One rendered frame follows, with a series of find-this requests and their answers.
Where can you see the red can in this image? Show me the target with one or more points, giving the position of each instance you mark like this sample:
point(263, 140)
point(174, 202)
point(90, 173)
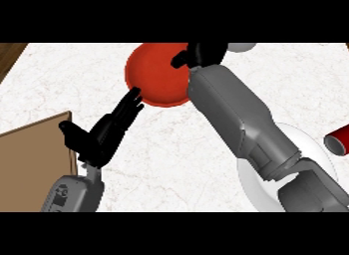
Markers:
point(346, 138)

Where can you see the red bowl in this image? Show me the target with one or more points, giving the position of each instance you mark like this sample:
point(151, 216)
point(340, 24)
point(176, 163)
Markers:
point(155, 76)

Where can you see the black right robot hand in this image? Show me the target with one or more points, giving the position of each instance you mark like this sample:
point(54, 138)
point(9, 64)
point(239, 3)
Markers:
point(204, 53)

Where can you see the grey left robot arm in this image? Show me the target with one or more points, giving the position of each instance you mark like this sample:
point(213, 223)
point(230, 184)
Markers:
point(74, 193)

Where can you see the pale grey round object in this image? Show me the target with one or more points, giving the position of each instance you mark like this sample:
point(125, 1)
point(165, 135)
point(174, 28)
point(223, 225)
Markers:
point(241, 47)

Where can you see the brown cardboard box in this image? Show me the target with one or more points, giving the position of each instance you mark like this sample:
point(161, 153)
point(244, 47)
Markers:
point(26, 166)

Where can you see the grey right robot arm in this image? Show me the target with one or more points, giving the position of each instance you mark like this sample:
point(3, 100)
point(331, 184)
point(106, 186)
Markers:
point(260, 139)

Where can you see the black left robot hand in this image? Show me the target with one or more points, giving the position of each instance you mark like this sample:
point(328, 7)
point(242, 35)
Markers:
point(102, 132)

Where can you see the white plate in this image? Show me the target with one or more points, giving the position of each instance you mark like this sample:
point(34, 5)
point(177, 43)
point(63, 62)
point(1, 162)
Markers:
point(312, 142)

